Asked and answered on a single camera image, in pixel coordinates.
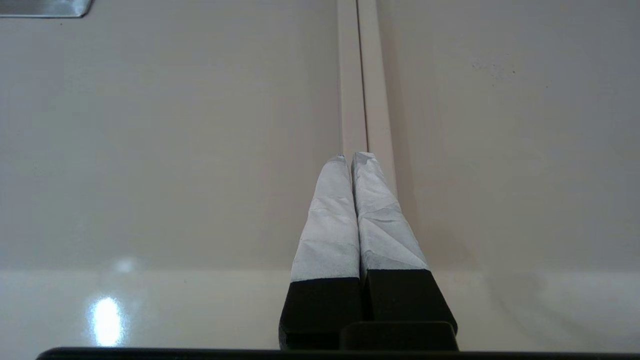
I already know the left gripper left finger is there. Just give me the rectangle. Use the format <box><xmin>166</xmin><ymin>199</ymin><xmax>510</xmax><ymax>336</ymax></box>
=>
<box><xmin>279</xmin><ymin>155</ymin><xmax>362</xmax><ymax>350</ymax></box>

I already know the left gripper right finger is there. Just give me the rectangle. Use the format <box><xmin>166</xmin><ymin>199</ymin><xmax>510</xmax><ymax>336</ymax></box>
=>
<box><xmin>351</xmin><ymin>151</ymin><xmax>458</xmax><ymax>331</ymax></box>

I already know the flat steel counter plate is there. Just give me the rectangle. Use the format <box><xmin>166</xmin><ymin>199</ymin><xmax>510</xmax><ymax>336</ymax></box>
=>
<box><xmin>0</xmin><ymin>0</ymin><xmax>94</xmax><ymax>19</ymax></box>

